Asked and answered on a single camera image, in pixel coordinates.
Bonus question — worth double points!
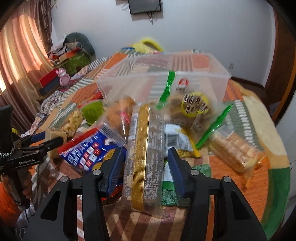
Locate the small bread snack bag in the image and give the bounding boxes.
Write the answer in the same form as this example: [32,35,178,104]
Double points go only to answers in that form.
[45,128,67,160]

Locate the blue red snack bag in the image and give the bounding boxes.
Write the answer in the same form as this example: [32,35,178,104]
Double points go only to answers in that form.
[57,128,119,173]

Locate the long gold-striped snack pack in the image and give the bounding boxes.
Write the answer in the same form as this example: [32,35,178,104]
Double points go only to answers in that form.
[122,102,164,218]

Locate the clear bag with green zipper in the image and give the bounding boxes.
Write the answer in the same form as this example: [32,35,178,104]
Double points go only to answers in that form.
[157,71,232,150]

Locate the person's left hand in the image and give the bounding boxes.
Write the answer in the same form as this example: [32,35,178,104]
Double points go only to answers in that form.
[1,168,33,209]

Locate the popcorn snack bag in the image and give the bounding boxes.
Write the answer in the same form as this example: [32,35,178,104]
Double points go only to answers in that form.
[49,109,84,138]

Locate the green jelly cup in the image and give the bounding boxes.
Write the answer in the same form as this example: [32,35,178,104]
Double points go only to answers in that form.
[80,100,104,125]

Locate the red flat box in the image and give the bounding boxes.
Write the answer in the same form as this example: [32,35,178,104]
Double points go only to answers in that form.
[35,68,60,96]

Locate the pink plush toy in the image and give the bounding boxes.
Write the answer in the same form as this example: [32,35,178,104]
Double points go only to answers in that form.
[56,68,70,87]

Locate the orange fried snack bag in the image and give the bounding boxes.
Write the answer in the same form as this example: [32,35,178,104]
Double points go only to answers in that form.
[98,96,135,147]

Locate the green patterned box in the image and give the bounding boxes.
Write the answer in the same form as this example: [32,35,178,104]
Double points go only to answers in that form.
[65,51,90,76]

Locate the orange pink curtain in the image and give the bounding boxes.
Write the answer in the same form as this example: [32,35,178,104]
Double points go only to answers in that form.
[1,1,53,133]

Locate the patchwork striped bed blanket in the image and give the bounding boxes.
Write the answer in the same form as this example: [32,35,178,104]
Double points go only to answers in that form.
[14,49,291,241]

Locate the white yellow snack packet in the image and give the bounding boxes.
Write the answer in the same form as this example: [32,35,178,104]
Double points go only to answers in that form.
[164,123,201,158]

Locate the grey cushion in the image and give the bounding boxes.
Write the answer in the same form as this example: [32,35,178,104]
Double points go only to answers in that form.
[63,32,95,56]

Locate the clear plastic storage box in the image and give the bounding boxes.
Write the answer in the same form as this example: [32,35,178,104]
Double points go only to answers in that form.
[96,52,231,103]

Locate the brown wooden door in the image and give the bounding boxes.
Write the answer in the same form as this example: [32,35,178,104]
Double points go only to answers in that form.
[265,11,295,124]

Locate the yellow plush pillow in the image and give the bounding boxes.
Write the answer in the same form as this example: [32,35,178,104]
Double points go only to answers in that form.
[131,38,165,54]

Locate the wall-mounted black monitor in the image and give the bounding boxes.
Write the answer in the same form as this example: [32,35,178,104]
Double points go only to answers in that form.
[128,0,162,15]

